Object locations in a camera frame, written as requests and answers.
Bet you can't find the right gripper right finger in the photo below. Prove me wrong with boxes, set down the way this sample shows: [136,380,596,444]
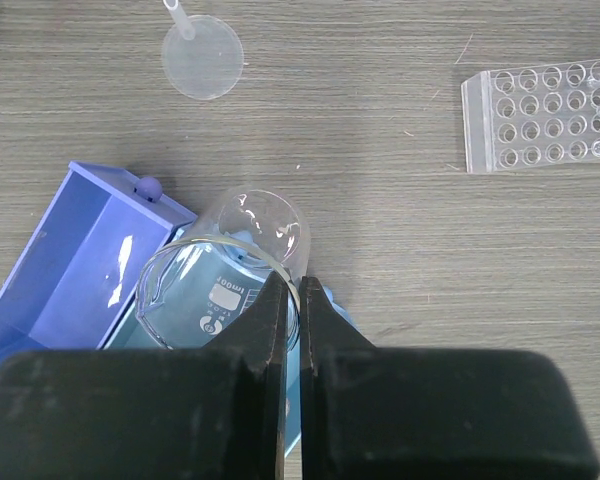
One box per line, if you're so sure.
[299,277,600,479]

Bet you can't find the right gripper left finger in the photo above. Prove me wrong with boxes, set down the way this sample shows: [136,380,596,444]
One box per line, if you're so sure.
[0,274,288,479]

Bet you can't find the small glass beaker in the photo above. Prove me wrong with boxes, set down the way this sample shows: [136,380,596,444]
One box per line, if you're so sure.
[135,186,311,349]

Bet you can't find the blue compartment organizer tray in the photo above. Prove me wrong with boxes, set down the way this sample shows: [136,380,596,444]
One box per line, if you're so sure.
[0,163,307,447]

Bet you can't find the clear test tube rack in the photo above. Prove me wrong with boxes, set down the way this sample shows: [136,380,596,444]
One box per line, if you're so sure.
[461,59,600,174]

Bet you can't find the clear plastic funnel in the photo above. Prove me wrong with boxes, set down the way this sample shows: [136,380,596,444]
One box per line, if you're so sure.
[161,1,244,100]

